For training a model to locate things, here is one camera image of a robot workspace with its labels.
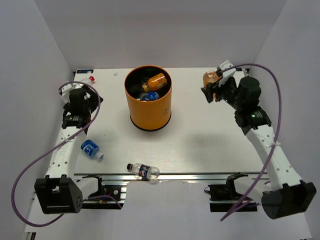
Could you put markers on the water bottle blue label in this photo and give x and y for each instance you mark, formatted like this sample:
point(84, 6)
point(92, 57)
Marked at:
point(150, 96)

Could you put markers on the clear bottle red cap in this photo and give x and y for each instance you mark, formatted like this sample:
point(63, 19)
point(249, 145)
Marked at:
point(90, 81)

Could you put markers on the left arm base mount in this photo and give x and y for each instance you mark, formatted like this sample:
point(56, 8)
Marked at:
point(98, 194)

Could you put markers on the small orange juice bottle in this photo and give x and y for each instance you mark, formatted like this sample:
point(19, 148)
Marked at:
point(154, 83)

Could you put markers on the orange cylindrical bin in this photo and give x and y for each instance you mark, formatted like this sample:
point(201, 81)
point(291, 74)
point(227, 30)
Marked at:
point(149, 115)

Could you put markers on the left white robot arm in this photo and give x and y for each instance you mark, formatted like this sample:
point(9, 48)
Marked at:
point(59, 192)

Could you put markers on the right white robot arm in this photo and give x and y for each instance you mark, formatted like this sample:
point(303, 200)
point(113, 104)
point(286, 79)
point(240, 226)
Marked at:
point(286, 193)

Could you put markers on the clear pepsi bottle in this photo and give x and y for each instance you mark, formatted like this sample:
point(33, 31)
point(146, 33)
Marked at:
point(145, 172)

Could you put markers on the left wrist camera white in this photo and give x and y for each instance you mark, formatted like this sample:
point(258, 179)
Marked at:
point(68, 87)

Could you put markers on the green plastic bottle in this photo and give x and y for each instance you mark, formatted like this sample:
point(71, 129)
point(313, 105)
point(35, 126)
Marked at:
point(135, 90)

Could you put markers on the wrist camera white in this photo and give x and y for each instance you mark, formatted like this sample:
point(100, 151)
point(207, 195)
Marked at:
point(224, 71)
point(68, 87)

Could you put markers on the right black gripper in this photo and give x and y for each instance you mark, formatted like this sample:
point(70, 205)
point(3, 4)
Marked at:
point(209, 91)

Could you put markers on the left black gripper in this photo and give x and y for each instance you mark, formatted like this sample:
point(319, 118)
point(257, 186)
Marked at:
point(93, 99)

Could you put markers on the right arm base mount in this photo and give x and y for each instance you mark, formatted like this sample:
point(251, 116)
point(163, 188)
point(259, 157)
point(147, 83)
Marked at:
point(223, 196)

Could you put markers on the blue table label left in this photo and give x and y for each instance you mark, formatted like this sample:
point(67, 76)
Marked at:
point(84, 71)

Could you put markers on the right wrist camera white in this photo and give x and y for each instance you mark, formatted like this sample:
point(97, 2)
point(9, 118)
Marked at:
point(224, 71)

